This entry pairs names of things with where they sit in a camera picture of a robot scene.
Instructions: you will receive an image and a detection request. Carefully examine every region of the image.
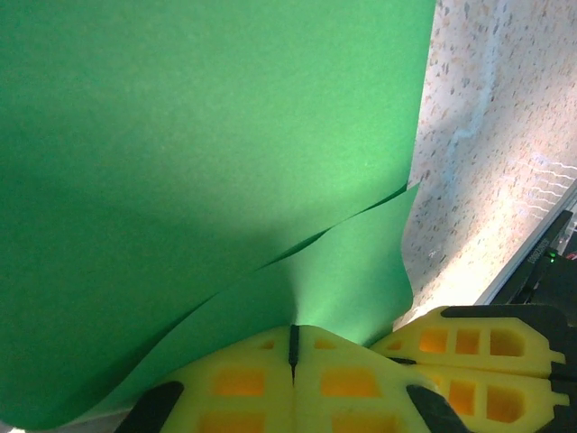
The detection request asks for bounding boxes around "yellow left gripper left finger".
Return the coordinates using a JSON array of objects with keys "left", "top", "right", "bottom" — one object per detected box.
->
[{"left": 114, "top": 325, "right": 295, "bottom": 433}]

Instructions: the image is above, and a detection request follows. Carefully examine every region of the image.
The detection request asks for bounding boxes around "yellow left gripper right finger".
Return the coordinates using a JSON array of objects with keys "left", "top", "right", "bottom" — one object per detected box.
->
[{"left": 293, "top": 324, "right": 470, "bottom": 433}]

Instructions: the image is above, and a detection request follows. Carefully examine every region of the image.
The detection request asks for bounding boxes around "green paper sheet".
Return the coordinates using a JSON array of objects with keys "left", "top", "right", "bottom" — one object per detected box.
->
[{"left": 0, "top": 0, "right": 438, "bottom": 432}]

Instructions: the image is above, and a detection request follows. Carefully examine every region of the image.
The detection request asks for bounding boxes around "aluminium mounting rail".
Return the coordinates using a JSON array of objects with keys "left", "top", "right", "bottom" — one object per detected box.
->
[{"left": 475, "top": 180, "right": 577, "bottom": 308}]

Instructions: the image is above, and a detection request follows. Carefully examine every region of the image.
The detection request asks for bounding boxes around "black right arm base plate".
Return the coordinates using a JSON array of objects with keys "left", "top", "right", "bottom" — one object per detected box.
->
[{"left": 513, "top": 209, "right": 576, "bottom": 308}]

